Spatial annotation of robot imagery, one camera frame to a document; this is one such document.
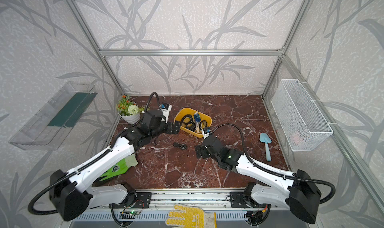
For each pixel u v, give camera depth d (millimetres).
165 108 668
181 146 915
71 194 373
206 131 692
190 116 1046
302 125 617
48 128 649
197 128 953
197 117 1017
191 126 964
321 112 637
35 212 387
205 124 1012
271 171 456
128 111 920
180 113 1025
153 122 581
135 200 691
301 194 393
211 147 576
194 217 692
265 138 937
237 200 734
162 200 753
